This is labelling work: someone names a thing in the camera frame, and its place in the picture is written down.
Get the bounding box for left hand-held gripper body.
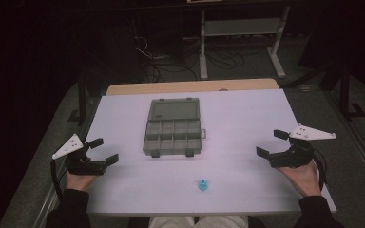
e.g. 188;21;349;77
51;133;107;177

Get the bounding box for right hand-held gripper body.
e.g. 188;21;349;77
268;123;337;169

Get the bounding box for person's left hand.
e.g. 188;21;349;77
65;170;98;193

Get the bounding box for person's right hand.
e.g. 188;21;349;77
275;159;321;199

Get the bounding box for white board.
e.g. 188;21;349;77
85;88;337;217

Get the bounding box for black metal stand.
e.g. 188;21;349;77
67;74;89;125
336;61;365;121

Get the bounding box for clear grey compartment box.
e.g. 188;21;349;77
142;97;207;159

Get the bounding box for person's legs light trousers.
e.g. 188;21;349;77
147;215;250;228

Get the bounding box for wooden table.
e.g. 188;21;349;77
106;78;280;97

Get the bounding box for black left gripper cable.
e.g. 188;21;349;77
49;159;65;200

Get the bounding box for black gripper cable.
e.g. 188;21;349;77
49;159;65;200
312;149;329;192

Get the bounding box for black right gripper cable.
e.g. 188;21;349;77
312;149;329;192

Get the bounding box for tangle of floor cables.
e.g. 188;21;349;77
134;35;267;83

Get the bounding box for white metal desk frame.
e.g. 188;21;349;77
199;4;292;81

